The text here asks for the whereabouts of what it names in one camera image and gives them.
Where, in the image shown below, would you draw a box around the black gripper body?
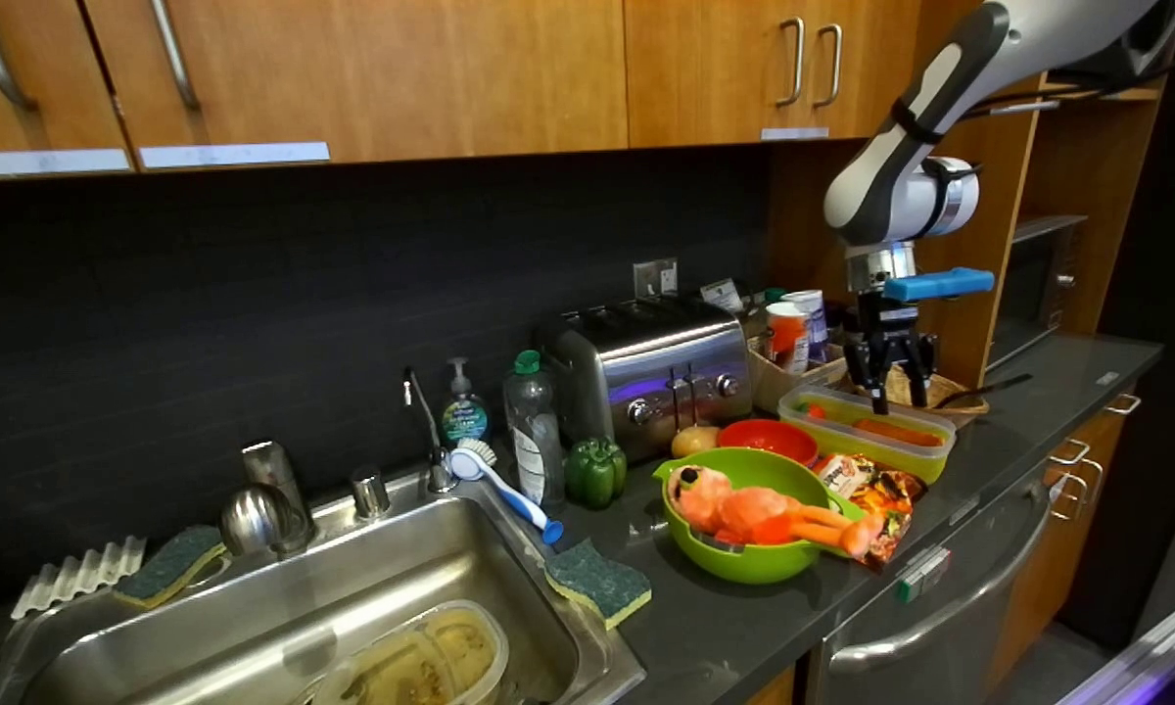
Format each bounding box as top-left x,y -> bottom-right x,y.
839,293 -> 937,374

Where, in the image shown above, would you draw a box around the orange toy carrot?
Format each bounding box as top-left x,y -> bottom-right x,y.
802,408 -> 938,447

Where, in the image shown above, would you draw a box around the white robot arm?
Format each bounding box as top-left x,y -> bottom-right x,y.
822,0 -> 1175,417

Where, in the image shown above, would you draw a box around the woven wicker basket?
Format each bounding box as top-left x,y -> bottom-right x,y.
882,366 -> 990,421

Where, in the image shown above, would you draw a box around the black plastic spoon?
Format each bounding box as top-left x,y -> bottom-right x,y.
937,374 -> 1034,411

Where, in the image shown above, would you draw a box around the purple white canister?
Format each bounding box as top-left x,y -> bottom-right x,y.
788,292 -> 831,369

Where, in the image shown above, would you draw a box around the clear yellow plastic container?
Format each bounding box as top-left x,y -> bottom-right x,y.
774,388 -> 954,482

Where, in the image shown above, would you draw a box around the white red canister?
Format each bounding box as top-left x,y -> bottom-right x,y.
766,301 -> 808,374

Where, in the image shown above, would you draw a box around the wooden crate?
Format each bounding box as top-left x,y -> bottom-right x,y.
749,337 -> 844,411

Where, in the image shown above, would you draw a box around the instant noodle packet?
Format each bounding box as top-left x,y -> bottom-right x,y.
814,455 -> 924,566

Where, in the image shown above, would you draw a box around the red bowl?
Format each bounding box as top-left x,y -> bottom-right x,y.
718,421 -> 817,467

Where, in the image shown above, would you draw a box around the stainless microwave oven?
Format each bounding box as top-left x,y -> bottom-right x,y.
987,217 -> 1086,369

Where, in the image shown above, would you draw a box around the green bowl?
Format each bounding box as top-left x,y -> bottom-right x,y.
654,447 -> 849,583

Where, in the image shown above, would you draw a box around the orange plush toy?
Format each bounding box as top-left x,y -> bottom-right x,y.
664,467 -> 882,561

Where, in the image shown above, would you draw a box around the yellow potato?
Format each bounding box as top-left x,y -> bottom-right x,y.
669,422 -> 718,459

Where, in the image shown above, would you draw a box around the silver toaster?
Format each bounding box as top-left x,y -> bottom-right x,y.
535,297 -> 749,459

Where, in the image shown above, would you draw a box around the stainless dishwasher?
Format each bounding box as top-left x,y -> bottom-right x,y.
802,472 -> 1052,705

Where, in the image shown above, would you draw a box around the green toy pepper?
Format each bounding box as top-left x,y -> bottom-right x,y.
569,439 -> 626,511

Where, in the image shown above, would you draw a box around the green dish soap bottle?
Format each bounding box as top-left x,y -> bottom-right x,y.
505,349 -> 564,511

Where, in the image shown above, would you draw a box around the green yellow sponge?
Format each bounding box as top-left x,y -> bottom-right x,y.
543,540 -> 650,631

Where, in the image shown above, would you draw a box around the blue white dish brush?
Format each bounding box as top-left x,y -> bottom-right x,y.
445,439 -> 564,545

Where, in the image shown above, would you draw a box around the clear soap dispenser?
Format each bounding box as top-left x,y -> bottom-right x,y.
437,357 -> 490,445

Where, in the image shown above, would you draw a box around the stainless steel sink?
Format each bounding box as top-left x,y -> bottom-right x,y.
0,489 -> 647,705

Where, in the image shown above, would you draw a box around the dirty container in sink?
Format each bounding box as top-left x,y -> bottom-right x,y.
299,601 -> 510,705

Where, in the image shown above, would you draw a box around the chrome faucet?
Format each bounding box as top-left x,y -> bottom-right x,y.
218,439 -> 317,556

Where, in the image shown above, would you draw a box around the wooden upper cabinets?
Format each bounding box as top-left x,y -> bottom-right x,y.
0,0 -> 949,181

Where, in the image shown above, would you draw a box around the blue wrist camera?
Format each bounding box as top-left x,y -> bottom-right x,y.
882,268 -> 996,307

